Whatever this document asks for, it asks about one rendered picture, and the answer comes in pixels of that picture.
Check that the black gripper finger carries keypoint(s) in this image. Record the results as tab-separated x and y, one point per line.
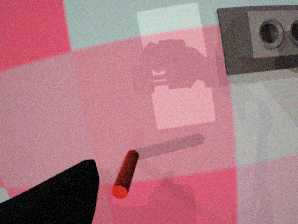
68	198

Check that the red peg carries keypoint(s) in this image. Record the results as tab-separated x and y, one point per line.
120	188

